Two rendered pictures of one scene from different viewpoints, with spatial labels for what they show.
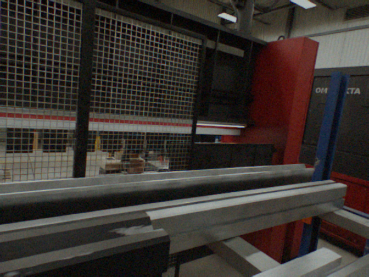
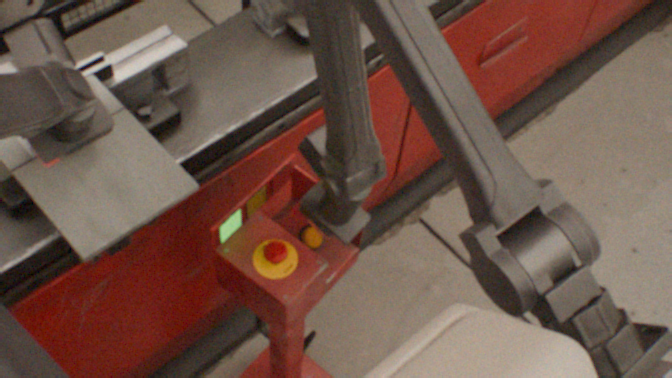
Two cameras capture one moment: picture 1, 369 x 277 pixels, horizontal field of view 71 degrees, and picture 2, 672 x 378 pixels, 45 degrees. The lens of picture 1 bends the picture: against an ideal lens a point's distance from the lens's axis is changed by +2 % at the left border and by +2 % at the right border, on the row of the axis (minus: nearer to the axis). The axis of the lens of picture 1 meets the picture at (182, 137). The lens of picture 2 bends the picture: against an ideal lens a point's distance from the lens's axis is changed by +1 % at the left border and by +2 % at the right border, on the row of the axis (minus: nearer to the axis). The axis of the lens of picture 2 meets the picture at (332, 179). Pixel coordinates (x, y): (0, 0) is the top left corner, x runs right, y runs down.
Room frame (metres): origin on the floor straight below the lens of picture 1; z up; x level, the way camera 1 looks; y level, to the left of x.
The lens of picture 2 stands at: (3.16, 0.38, 1.92)
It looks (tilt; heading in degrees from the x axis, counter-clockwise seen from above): 55 degrees down; 168
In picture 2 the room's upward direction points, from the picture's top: 6 degrees clockwise
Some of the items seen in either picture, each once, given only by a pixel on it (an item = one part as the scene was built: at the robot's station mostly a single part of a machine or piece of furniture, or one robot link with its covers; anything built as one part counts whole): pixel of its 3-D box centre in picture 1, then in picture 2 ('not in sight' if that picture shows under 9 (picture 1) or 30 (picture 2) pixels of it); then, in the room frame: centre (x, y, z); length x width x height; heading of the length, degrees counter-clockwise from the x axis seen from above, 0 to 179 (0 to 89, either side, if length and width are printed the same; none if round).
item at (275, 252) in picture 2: not in sight; (275, 255); (2.52, 0.43, 0.79); 0.04 x 0.04 x 0.04
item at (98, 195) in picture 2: (161, 164); (89, 161); (2.46, 0.18, 1.00); 0.26 x 0.18 x 0.01; 35
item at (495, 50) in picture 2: not in sight; (505, 43); (1.88, 1.02, 0.59); 0.15 x 0.02 x 0.07; 125
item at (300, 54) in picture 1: (254, 154); not in sight; (2.76, -0.80, 1.15); 0.85 x 0.25 x 2.30; 35
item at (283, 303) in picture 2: not in sight; (289, 245); (2.48, 0.46, 0.75); 0.20 x 0.16 x 0.18; 134
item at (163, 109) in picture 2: not in sight; (92, 151); (2.36, 0.16, 0.89); 0.30 x 0.05 x 0.03; 125
